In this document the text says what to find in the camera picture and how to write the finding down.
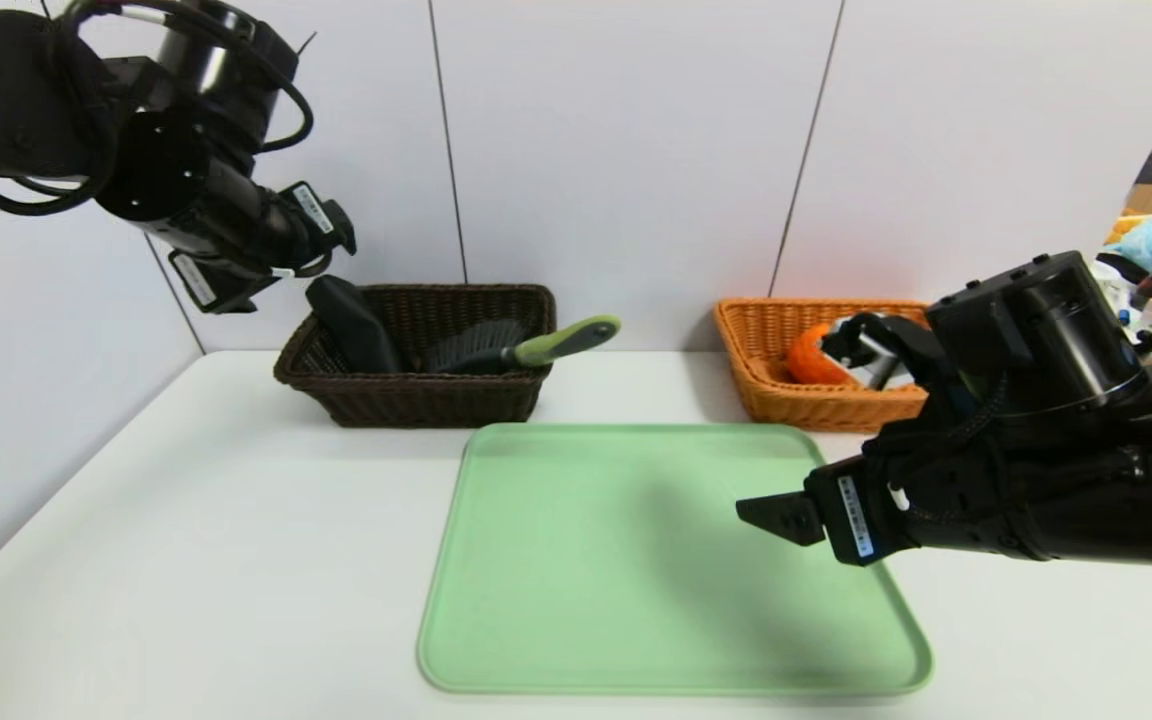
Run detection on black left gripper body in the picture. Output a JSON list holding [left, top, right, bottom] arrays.
[[210, 158, 335, 275]]

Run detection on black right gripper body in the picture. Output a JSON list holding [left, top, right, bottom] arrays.
[[803, 438, 1018, 567]]

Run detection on black glasses case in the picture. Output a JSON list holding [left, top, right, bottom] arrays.
[[305, 275, 403, 377]]

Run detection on orange fruit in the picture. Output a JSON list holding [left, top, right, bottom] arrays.
[[785, 322, 853, 387]]

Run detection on grey brush with green handle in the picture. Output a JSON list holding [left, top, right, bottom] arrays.
[[424, 316, 623, 377]]

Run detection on orange wicker basket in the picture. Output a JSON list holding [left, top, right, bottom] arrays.
[[714, 298, 937, 434]]

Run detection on dark brown wicker basket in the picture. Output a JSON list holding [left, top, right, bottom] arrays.
[[274, 285, 558, 430]]

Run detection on light green plastic tray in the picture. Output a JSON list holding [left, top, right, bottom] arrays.
[[417, 423, 934, 695]]

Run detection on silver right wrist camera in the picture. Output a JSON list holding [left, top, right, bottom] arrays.
[[820, 311, 939, 393]]

